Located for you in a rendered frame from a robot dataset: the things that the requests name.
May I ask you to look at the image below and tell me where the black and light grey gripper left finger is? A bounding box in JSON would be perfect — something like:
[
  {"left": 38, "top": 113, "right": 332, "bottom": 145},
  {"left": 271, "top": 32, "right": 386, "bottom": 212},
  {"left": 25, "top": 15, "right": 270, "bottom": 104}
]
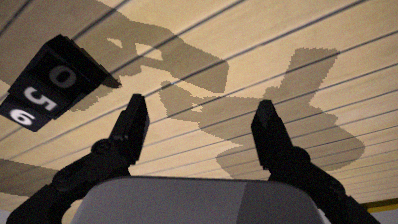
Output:
[{"left": 6, "top": 94, "right": 150, "bottom": 224}]

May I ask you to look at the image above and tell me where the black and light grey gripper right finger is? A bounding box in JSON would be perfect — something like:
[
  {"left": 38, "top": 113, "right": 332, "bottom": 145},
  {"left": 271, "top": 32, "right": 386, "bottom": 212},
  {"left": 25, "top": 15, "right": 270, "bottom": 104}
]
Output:
[{"left": 251, "top": 100, "right": 381, "bottom": 224}]

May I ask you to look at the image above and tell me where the black number cube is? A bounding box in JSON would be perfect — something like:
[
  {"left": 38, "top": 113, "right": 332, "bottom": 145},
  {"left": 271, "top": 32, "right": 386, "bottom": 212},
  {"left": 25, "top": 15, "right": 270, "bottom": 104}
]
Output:
[
  {"left": 0, "top": 93, "right": 52, "bottom": 132},
  {"left": 11, "top": 54, "right": 89, "bottom": 118}
]

